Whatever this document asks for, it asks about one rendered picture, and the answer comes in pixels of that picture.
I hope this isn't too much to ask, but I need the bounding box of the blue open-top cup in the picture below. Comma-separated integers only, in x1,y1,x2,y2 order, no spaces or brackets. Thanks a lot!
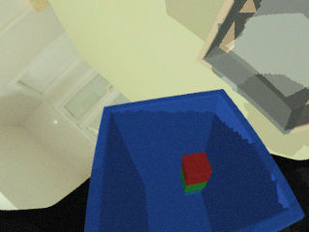
84,89,305,232

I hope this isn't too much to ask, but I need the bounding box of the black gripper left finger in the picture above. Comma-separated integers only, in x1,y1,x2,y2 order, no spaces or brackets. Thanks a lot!
0,178,90,232

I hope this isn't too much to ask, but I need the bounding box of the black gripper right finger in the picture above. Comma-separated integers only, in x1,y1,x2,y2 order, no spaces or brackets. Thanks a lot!
270,154,309,232

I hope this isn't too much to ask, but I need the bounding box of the red block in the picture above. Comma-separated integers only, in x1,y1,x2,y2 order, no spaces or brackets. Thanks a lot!
182,152,212,186

